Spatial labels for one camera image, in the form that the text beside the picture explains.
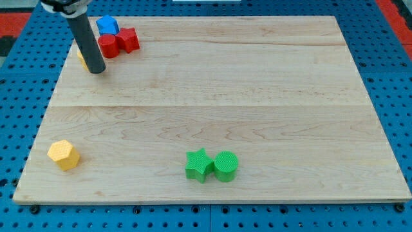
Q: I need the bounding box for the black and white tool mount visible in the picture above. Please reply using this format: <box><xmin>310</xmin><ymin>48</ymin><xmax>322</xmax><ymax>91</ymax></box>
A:
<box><xmin>40</xmin><ymin>0</ymin><xmax>92</xmax><ymax>18</ymax></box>

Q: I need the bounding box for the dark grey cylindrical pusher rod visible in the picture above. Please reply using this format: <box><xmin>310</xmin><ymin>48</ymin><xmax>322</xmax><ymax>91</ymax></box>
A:
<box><xmin>66</xmin><ymin>13</ymin><xmax>106</xmax><ymax>74</ymax></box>

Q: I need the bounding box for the yellow heart block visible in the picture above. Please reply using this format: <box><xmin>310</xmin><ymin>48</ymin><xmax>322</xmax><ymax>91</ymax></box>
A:
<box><xmin>77</xmin><ymin>50</ymin><xmax>89</xmax><ymax>72</ymax></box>

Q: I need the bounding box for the red cylinder block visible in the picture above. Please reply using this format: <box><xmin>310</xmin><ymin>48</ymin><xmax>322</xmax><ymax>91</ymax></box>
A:
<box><xmin>98</xmin><ymin>34</ymin><xmax>120</xmax><ymax>58</ymax></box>

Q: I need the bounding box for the red star block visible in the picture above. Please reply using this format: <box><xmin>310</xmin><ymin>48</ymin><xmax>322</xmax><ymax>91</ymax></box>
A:
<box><xmin>115</xmin><ymin>28</ymin><xmax>140</xmax><ymax>53</ymax></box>

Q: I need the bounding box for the yellow hexagon block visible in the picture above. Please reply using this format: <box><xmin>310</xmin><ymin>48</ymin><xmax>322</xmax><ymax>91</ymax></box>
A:
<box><xmin>47</xmin><ymin>140</ymin><xmax>80</xmax><ymax>171</ymax></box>

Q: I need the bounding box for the light wooden board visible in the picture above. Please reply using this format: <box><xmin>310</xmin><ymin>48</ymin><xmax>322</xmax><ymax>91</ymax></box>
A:
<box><xmin>14</xmin><ymin>16</ymin><xmax>411</xmax><ymax>205</ymax></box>

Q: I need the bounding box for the green star block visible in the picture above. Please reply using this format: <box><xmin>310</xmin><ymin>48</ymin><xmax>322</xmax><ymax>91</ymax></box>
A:
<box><xmin>185</xmin><ymin>148</ymin><xmax>214</xmax><ymax>184</ymax></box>

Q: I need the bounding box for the green cylinder block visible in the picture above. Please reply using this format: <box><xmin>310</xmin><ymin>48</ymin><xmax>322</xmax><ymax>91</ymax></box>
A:
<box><xmin>214</xmin><ymin>151</ymin><xmax>238</xmax><ymax>182</ymax></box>

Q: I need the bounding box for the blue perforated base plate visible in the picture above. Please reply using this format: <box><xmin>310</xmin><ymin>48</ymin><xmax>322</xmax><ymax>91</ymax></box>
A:
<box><xmin>1</xmin><ymin>0</ymin><xmax>411</xmax><ymax>231</ymax></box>

